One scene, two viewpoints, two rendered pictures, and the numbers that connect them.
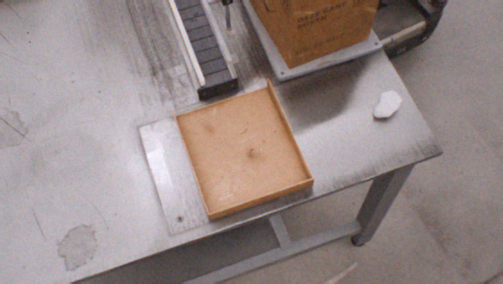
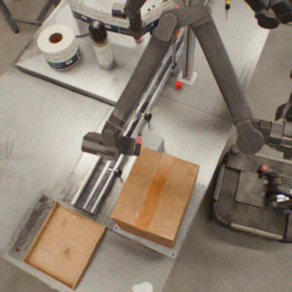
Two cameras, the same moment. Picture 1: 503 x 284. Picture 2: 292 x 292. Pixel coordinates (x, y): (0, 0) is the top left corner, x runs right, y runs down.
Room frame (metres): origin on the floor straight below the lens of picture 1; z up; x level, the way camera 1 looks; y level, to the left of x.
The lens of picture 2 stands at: (0.79, -0.43, 2.27)
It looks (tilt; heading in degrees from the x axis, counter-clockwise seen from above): 65 degrees down; 51
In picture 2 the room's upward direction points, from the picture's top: 8 degrees counter-clockwise
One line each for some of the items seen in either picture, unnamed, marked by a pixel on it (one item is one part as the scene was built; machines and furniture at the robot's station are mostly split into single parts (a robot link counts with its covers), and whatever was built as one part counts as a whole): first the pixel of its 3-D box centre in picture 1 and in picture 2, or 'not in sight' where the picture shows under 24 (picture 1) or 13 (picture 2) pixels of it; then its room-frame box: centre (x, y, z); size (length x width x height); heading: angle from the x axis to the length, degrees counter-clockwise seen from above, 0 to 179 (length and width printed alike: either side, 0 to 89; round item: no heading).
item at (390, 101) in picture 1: (386, 103); (142, 288); (0.71, -0.35, 0.85); 0.08 x 0.07 x 0.04; 106
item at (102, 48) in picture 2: not in sight; (101, 45); (1.39, 0.58, 1.03); 0.09 x 0.09 x 0.30
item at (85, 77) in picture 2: not in sight; (99, 32); (1.53, 0.80, 0.86); 0.80 x 0.67 x 0.05; 18
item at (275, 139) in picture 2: not in sight; (282, 135); (1.30, -0.40, 1.45); 0.09 x 0.08 x 0.12; 26
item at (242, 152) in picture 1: (240, 146); (64, 244); (0.60, 0.03, 0.85); 0.30 x 0.26 x 0.04; 18
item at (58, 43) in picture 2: not in sight; (59, 47); (1.27, 0.81, 0.95); 0.20 x 0.20 x 0.14
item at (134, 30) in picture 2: not in sight; (135, 24); (1.51, 0.42, 1.18); 0.10 x 0.07 x 0.07; 19
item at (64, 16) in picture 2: not in sight; (81, 17); (1.53, 0.96, 0.89); 0.31 x 0.31 x 0.01
